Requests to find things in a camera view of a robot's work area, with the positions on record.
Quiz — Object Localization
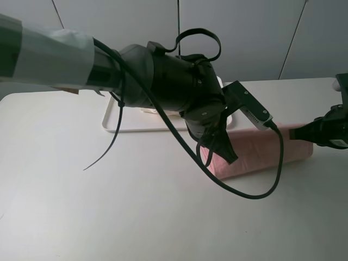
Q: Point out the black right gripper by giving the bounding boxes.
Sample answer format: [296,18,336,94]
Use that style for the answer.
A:
[289,104,347,149]

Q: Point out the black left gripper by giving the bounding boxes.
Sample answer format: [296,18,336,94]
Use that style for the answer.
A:
[181,100,238,164]

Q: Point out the pink towel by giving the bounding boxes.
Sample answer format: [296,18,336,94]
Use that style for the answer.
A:
[208,125,313,180]

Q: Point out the cream white towel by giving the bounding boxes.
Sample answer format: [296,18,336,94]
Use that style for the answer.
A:
[140,108,180,117]

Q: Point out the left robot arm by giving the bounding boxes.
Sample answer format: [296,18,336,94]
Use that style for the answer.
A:
[1,15,237,163]

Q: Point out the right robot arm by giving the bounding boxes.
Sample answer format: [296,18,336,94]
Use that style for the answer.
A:
[289,73,347,150]

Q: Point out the white rectangular plastic tray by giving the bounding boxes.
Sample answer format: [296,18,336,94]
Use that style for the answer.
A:
[102,76,233,134]

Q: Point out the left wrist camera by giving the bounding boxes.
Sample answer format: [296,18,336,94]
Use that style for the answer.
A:
[222,81,275,130]

